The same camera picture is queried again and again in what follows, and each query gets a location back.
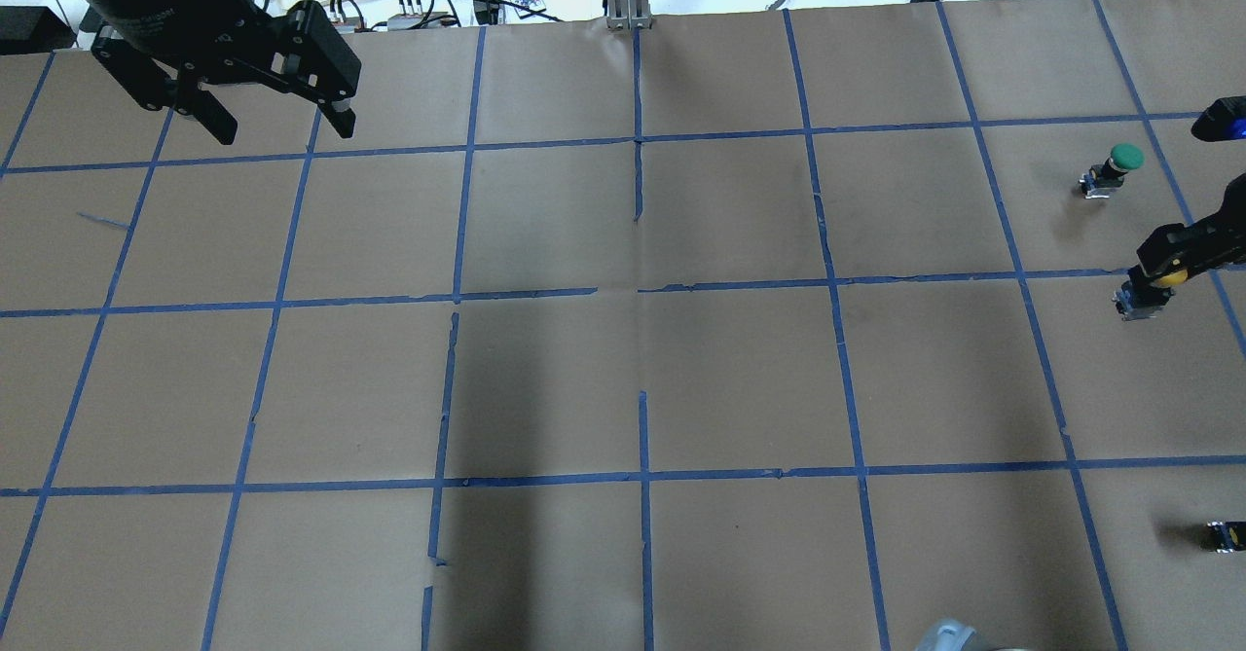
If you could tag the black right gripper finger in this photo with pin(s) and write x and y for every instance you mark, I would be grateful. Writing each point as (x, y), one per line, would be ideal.
(1174, 253)

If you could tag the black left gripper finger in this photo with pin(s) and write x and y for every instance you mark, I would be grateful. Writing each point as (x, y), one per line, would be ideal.
(338, 112)
(203, 107)

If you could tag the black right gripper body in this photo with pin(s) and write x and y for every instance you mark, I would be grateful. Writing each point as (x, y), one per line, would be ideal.
(1192, 242)

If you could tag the yellow push button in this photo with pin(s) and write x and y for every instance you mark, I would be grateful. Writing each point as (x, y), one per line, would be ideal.
(1144, 295)

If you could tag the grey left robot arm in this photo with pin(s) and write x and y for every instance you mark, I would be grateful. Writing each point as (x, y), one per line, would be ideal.
(166, 54)

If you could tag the green push button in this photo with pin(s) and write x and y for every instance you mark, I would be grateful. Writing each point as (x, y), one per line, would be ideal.
(1103, 180)

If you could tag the small black contact block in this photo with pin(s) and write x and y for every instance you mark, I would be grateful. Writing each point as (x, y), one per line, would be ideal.
(1225, 537)

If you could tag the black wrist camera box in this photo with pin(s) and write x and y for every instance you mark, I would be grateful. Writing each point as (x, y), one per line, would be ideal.
(1222, 121)

